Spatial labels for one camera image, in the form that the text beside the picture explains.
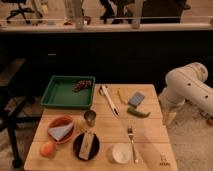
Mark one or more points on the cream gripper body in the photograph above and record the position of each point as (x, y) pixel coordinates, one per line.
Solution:
(168, 117)

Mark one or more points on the yellow banana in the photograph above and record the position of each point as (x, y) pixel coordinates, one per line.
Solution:
(122, 97)

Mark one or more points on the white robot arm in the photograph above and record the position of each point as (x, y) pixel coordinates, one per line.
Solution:
(185, 83)

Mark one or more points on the white paper cup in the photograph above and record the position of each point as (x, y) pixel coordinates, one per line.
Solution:
(121, 153)

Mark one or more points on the small metal cup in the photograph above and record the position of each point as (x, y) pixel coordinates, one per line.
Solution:
(90, 117)

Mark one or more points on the blue sponge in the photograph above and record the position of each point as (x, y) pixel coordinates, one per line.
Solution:
(136, 99)

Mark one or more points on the silver fork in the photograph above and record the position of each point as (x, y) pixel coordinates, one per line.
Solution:
(131, 137)

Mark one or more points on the wooden block on plate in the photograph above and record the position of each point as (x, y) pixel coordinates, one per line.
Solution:
(86, 145)

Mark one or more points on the black round plate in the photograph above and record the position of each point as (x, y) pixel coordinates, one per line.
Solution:
(77, 145)

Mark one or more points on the dark red grapes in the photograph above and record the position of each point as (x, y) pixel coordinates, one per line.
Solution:
(82, 84)

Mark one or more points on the orange bowl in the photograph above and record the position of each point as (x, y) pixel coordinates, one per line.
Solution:
(61, 121)

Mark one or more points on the green plastic tray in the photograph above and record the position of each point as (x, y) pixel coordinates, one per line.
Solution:
(59, 93)

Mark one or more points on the white folded napkin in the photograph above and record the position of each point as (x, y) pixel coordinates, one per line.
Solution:
(59, 132)

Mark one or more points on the orange fruit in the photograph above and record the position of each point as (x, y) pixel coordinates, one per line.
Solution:
(48, 149)

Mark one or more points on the black office chair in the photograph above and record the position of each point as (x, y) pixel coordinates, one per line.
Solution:
(21, 10)

